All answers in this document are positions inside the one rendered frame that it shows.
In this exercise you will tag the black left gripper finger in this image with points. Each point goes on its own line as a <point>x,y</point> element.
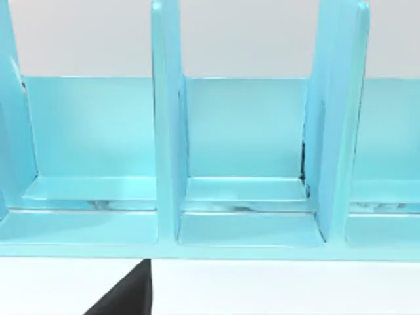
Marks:
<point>131,292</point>

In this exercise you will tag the light blue rack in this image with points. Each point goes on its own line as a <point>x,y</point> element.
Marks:
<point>236,147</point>

